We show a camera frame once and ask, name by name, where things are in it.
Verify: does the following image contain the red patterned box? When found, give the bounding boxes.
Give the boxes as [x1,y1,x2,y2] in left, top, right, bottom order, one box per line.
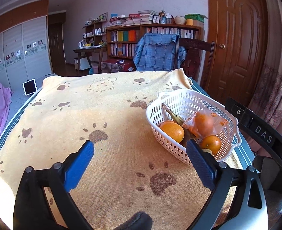
[100,59,134,73]

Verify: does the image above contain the green box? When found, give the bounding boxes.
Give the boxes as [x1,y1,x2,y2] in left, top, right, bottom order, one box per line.
[184,14,208,22]

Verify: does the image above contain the plastic bag with orange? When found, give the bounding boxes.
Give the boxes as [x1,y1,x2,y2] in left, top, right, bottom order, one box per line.
[182,111,229,139]

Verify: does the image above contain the floral patterned curtain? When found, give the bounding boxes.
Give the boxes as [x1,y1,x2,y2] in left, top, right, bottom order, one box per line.
[248,0,282,130]

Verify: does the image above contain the wooden desk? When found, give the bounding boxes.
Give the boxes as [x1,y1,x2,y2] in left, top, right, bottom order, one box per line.
[73,45,108,73]

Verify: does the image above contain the white storage box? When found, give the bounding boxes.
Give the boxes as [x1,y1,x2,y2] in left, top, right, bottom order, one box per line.
[74,56,92,71]

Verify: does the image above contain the white plastic basket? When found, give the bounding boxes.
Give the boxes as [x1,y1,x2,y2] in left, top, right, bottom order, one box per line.
[146,89,242,167]

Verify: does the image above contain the blue quilted cloth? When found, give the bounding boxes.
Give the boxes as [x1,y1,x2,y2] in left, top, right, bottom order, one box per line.
[134,33,187,72]

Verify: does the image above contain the yellow paw print blanket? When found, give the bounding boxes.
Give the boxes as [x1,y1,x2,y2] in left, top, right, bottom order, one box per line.
[0,68,239,230]

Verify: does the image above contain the dark wooden door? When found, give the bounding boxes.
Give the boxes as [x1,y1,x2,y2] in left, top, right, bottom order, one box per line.
[48,11,67,70]

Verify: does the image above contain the spotted yellow banana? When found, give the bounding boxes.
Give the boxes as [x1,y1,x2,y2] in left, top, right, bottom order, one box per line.
[161,103,192,146]

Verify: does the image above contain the white sliding door wardrobe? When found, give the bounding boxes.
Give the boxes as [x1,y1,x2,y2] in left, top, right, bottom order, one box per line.
[0,0,51,90]

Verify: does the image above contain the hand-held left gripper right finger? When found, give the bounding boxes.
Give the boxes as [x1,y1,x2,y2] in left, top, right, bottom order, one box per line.
[186,139,268,230]

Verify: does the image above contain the small wooden shelf unit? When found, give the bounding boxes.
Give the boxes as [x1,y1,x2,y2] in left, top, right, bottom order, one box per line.
[83,20,107,46]

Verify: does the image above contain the stack of books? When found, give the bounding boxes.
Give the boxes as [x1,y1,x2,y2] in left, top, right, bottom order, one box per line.
[107,10,159,27]

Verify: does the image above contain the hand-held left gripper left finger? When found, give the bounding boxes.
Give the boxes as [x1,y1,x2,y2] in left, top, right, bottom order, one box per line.
[13,140,95,230]

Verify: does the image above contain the white framed tablet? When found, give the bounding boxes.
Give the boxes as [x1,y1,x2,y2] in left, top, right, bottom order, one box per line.
[22,79,36,96]

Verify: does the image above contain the wooden bookshelf with books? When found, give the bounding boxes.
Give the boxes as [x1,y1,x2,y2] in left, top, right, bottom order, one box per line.
[106,24,202,59]

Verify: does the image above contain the dark wooden chair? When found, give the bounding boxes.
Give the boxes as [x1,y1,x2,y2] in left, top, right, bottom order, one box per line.
[177,38,216,87]

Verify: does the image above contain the brown panelled door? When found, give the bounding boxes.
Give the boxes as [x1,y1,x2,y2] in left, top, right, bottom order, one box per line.
[201,0,275,106]

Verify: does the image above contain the orange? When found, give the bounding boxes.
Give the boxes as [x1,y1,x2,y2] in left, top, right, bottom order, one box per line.
[159,121,185,144]
[200,135,222,156]

